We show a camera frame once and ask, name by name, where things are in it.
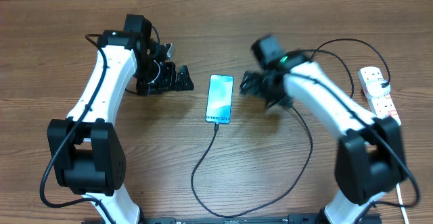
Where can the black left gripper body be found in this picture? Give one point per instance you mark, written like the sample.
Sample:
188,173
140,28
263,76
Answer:
154,76

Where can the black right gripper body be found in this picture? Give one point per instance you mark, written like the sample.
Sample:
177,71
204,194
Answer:
263,85

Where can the blue Galaxy smartphone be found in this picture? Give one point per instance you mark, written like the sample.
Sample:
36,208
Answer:
220,94

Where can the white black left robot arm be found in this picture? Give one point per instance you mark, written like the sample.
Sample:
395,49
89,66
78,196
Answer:
88,163

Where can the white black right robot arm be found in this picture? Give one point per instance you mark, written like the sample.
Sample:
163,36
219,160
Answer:
370,157

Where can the white charger plug adapter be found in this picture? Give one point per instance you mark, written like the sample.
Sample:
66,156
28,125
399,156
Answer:
377,88

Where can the white power strip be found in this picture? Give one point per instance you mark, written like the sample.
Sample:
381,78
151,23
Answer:
378,97

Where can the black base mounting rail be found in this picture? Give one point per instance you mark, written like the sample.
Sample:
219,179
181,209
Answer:
290,219

